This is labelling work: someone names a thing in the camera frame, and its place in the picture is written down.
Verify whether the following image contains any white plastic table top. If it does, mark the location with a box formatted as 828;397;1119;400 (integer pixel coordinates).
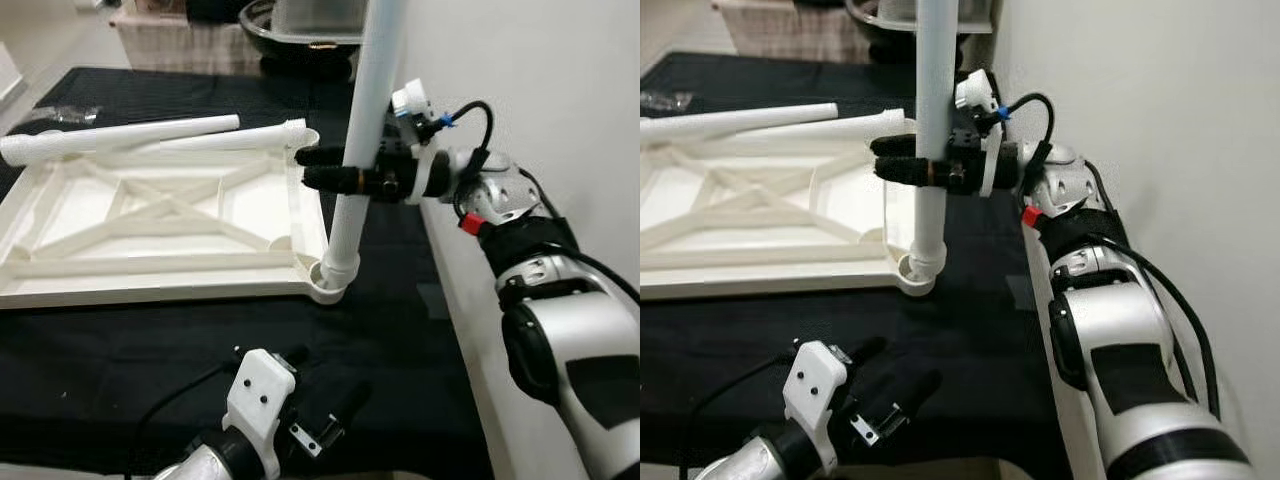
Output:
0;125;351;311
640;118;936;299

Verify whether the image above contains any black wok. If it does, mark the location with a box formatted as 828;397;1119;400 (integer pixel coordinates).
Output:
845;0;976;51
238;0;363;71

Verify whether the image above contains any brown cloth covered bench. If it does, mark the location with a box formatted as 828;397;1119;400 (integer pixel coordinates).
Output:
712;0;881;63
108;10;266;76

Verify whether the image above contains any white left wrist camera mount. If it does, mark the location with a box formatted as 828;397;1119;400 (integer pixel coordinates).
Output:
783;340;851;476
225;348;299;479

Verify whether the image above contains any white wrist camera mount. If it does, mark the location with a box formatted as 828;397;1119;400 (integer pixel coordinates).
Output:
225;348;299;479
390;80;451;206
955;68;1011;196
783;340;851;476

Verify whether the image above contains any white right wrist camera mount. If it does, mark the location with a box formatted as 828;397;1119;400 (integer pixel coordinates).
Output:
390;80;451;206
955;68;1011;196

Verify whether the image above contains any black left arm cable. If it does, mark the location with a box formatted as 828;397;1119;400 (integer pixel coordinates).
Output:
678;345;801;480
125;345;243;479

